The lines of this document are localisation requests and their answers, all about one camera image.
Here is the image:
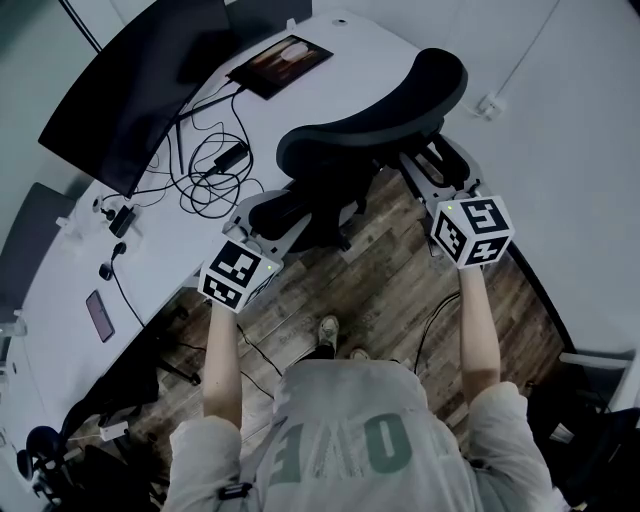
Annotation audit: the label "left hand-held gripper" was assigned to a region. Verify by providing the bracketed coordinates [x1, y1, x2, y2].
[197, 188, 312, 315]

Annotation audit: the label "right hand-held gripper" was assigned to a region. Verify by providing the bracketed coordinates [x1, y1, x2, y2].
[398, 134, 516, 271]

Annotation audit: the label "black mesh office chair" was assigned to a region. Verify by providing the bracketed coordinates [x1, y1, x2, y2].
[248, 47, 471, 254]

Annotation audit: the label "person's right forearm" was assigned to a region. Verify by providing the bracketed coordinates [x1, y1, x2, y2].
[457, 262, 504, 397]

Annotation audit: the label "person's left forearm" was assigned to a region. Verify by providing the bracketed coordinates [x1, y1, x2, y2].
[201, 299, 247, 432]

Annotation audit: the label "slim black power adapter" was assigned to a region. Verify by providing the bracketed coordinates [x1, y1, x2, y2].
[214, 142, 249, 174]

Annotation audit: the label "person's left shoe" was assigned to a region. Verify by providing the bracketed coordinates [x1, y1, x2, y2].
[318, 314, 342, 349]

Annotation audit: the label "person's black trousers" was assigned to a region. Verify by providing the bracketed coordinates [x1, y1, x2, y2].
[299, 344, 336, 369]

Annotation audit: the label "black tablet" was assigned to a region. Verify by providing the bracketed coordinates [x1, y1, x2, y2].
[227, 35, 335, 102]

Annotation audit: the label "dark smartphone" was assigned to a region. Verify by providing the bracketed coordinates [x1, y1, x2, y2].
[85, 289, 117, 344]

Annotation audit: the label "large curved black monitor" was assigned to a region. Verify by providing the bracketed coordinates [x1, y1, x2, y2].
[38, 0, 232, 199]

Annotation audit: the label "person's light grey shirt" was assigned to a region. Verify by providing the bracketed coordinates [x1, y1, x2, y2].
[162, 359, 556, 512]

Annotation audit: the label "tangled black cable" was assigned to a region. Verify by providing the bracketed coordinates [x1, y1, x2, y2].
[176, 84, 264, 222]

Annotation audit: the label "white wall socket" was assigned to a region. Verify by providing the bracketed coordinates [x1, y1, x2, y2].
[477, 92, 504, 119]

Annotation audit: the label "long black cable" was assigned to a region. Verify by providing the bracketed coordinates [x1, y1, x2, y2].
[110, 241, 277, 400]

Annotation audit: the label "white wall cable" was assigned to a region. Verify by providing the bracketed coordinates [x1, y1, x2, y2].
[498, 0, 562, 99]

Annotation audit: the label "black floor cable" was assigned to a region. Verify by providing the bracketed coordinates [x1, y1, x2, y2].
[414, 291, 462, 374]

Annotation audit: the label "black strap buckle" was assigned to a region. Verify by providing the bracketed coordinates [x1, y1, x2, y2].
[218, 482, 253, 502]

